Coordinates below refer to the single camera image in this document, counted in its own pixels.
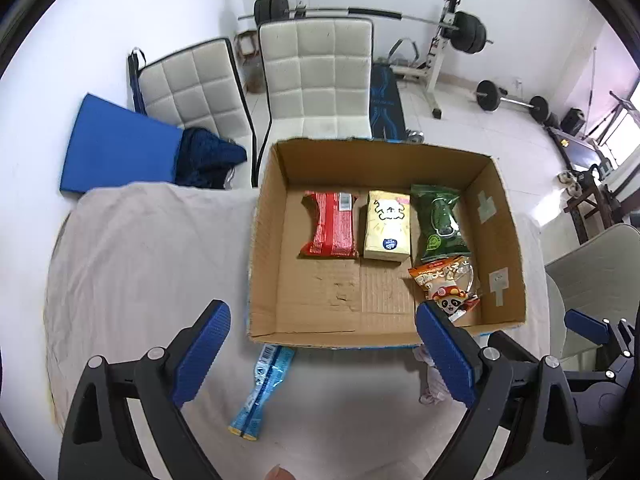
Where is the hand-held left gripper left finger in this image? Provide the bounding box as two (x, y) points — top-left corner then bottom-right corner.
(59, 300), (232, 480)

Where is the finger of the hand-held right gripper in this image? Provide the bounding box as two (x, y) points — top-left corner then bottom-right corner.
(486, 331), (543, 363)
(564, 309), (640, 361)

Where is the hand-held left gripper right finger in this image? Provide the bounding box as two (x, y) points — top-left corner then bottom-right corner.
(416, 301), (588, 480)

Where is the pale pink wrapper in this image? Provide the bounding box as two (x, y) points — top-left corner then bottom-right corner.
(412, 345), (453, 407)

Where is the light blue snack packet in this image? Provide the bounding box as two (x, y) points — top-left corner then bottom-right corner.
(228, 344), (297, 442)

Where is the brown cardboard box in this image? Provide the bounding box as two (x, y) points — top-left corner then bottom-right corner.
(246, 137), (529, 350)

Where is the beige plastic chair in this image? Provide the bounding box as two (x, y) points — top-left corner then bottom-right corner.
(542, 222), (640, 361)

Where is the orange panda snack packet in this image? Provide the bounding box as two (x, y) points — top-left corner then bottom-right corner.
(407, 255), (482, 323)

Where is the grey table cloth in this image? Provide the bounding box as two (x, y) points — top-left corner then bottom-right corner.
(44, 182), (546, 480)

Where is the green snack packet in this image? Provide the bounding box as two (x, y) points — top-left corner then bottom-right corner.
(410, 184), (471, 263)

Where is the yellow tissue pack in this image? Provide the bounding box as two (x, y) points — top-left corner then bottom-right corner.
(362, 190), (413, 262)

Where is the pair of shoes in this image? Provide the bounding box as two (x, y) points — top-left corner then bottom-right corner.
(557, 170), (583, 197)

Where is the red snack packet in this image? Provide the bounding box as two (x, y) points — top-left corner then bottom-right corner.
(300, 191), (361, 260)

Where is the dark blue knit garment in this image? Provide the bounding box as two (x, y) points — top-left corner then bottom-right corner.
(175, 127), (248, 191)

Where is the black speaker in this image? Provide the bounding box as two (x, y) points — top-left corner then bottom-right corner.
(560, 107), (586, 136)

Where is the black tripod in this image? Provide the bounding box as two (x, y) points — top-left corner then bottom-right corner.
(585, 89), (640, 147)

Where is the blue folded cushion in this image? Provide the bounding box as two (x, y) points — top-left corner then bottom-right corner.
(59, 92), (183, 195)

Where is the short barbell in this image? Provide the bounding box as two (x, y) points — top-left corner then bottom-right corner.
(475, 79), (551, 123)

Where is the blue black exercise mat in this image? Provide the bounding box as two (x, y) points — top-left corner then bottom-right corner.
(370, 62), (406, 141)

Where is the white quilted chair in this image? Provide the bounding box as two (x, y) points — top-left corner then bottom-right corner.
(256, 17), (376, 143)
(137, 37), (256, 188)

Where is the white barbell rack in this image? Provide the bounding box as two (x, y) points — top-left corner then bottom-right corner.
(390, 0), (468, 121)

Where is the small wooden stool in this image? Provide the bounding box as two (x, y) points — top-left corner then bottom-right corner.
(234, 30), (260, 93)

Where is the long barbell with black plates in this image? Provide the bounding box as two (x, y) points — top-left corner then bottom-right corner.
(237, 0), (495, 56)

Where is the dark wooden frame furniture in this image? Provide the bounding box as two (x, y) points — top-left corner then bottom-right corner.
(547, 125), (640, 241)

